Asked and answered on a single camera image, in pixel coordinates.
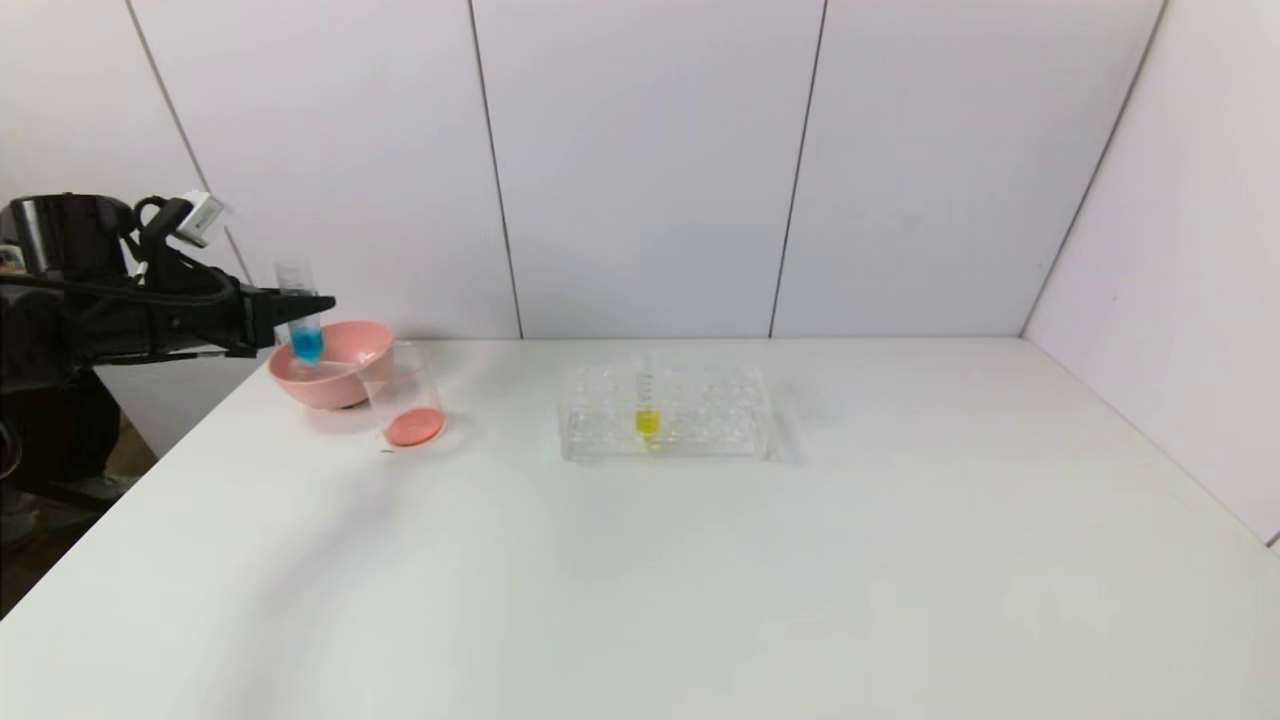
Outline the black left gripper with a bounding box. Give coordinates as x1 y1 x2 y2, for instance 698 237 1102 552
147 282 337 360

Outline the test tube with blue pigment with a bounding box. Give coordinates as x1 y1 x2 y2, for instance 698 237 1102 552
275 262 327 367

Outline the test tube with red pigment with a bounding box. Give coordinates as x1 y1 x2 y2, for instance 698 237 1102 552
280 357 363 385

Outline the test tube with yellow pigment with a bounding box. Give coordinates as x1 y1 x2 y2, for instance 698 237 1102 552
633 350 663 444

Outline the clear plastic test tube rack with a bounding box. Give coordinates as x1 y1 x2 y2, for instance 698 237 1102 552
558 364 773 463

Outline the pink bowl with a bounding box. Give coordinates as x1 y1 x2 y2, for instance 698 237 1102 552
268 320 396 411

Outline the clear glass beaker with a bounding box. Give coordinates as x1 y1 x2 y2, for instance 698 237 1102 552
358 341 447 450

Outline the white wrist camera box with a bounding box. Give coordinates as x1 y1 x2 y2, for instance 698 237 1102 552
172 190 227 250

